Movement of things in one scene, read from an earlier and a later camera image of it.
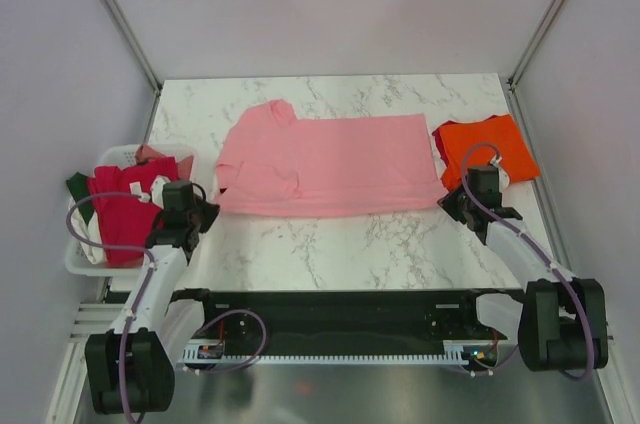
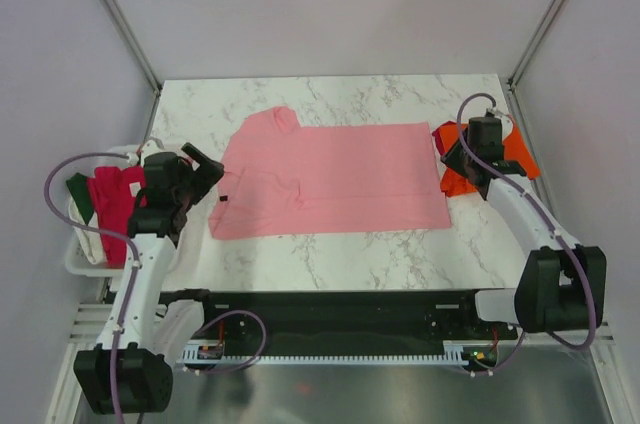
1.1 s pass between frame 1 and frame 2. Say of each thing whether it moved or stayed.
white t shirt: stayed
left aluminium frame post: stayed
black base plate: stayed
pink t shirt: moved
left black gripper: moved
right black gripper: moved
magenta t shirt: stayed
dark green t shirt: stayed
